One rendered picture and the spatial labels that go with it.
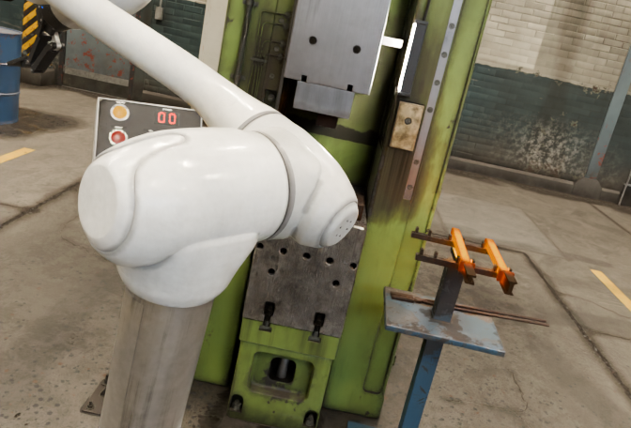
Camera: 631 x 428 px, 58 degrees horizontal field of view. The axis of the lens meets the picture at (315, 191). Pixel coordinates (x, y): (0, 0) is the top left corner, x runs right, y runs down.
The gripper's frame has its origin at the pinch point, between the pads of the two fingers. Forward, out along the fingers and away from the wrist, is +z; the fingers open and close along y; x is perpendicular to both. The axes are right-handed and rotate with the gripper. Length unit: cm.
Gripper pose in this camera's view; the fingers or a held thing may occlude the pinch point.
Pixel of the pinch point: (11, 30)
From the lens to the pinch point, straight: 138.5
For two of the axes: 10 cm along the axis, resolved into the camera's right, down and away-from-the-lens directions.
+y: -1.2, -9.9, -0.7
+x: -5.5, 1.2, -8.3
